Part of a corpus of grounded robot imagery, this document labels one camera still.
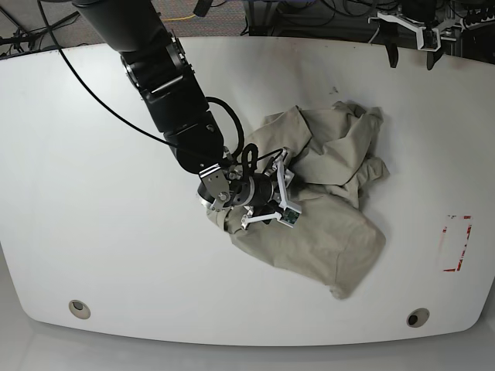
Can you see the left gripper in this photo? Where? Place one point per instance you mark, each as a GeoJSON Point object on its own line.
{"type": "Point", "coordinates": [447, 30]}

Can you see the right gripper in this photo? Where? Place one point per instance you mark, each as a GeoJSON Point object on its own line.
{"type": "Point", "coordinates": [261, 189]}

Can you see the beige T-shirt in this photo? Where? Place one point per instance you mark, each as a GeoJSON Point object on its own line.
{"type": "Point", "coordinates": [332, 242]}

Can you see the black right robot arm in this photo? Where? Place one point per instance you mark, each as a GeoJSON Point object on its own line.
{"type": "Point", "coordinates": [204, 133]}

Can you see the white power strip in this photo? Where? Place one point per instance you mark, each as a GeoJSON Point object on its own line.
{"type": "Point", "coordinates": [478, 17]}

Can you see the red tape rectangle marking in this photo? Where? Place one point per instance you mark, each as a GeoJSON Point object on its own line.
{"type": "Point", "coordinates": [454, 241]}

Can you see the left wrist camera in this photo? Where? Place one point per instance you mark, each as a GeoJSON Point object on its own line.
{"type": "Point", "coordinates": [429, 40]}

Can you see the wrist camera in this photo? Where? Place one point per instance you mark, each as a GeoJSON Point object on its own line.
{"type": "Point", "coordinates": [289, 217]}
{"type": "Point", "coordinates": [429, 40]}

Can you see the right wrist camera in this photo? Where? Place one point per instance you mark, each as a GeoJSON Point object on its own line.
{"type": "Point", "coordinates": [289, 217]}

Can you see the right table cable grommet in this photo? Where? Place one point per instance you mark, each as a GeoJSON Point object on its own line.
{"type": "Point", "coordinates": [418, 318]}

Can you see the table cable grommet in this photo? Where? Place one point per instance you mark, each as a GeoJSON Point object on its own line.
{"type": "Point", "coordinates": [418, 318]}
{"type": "Point", "coordinates": [79, 309]}

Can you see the left table cable grommet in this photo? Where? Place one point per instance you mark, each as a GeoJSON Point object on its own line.
{"type": "Point", "coordinates": [79, 309]}

